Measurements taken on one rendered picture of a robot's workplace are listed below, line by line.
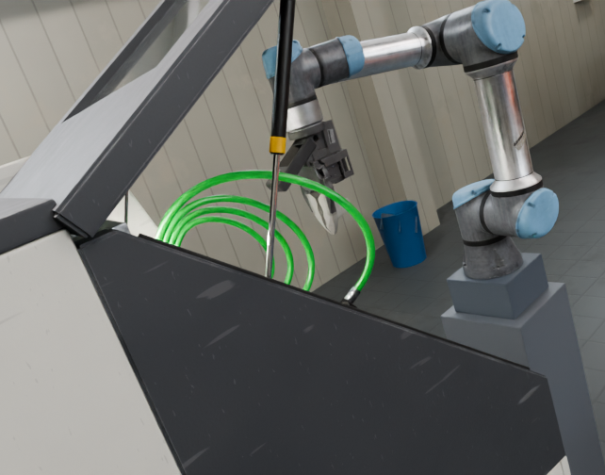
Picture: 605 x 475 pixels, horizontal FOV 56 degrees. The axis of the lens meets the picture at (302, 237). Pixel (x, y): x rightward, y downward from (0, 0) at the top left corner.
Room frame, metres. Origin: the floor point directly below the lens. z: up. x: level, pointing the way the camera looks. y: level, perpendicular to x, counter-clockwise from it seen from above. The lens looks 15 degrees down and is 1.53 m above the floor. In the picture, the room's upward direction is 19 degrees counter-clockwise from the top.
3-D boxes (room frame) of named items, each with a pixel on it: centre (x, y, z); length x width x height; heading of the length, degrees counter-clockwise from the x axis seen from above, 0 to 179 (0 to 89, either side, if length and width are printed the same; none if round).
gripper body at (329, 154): (1.09, -0.08, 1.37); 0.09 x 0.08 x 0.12; 119
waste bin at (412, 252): (3.98, -0.68, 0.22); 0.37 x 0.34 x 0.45; 126
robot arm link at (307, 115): (1.09, -0.07, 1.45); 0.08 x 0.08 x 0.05
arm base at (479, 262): (1.40, -0.45, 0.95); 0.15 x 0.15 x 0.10
